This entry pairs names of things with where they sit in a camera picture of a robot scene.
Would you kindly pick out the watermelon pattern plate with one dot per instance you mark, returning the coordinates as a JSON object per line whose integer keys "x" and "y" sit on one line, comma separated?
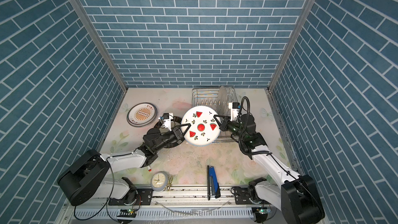
{"x": 204, "y": 130}

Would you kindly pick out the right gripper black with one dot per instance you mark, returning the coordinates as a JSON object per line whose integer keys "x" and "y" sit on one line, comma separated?
{"x": 224, "y": 125}

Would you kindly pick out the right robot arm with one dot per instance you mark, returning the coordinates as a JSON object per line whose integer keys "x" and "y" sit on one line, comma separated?
{"x": 295, "y": 195}

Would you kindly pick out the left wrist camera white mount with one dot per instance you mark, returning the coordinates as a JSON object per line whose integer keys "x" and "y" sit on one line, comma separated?
{"x": 165, "y": 121}

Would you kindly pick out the aluminium front rail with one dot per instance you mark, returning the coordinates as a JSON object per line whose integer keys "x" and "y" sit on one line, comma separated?
{"x": 184, "y": 195}

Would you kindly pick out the small grey clock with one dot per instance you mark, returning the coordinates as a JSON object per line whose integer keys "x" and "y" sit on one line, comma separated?
{"x": 159, "y": 181}

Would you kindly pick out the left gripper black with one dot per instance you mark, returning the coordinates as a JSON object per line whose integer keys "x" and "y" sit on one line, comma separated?
{"x": 176, "y": 134}

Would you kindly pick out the black plate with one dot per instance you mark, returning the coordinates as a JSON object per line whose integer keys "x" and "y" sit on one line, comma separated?
{"x": 165, "y": 133}

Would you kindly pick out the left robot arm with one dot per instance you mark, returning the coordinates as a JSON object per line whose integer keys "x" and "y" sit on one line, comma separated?
{"x": 86, "y": 177}

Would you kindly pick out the brown patterned plate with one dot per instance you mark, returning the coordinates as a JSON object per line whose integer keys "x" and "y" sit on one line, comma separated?
{"x": 141, "y": 114}

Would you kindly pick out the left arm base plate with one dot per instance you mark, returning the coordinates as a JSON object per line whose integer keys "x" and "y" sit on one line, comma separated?
{"x": 134, "y": 197}

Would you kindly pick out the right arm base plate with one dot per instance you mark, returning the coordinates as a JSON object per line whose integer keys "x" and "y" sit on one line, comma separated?
{"x": 245, "y": 196}

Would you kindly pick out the grey plate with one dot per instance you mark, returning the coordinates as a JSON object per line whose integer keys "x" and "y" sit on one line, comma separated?
{"x": 222, "y": 101}

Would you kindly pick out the metal wire dish rack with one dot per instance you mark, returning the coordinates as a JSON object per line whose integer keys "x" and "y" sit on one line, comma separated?
{"x": 209, "y": 97}

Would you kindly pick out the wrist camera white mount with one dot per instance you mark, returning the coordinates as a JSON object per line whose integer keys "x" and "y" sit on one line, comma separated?
{"x": 234, "y": 108}
{"x": 165, "y": 121}

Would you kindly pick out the white perforated cable duct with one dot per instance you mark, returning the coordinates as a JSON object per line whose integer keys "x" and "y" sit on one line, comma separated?
{"x": 161, "y": 213}

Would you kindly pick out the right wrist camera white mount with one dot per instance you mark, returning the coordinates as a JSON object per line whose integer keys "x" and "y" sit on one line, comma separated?
{"x": 234, "y": 108}

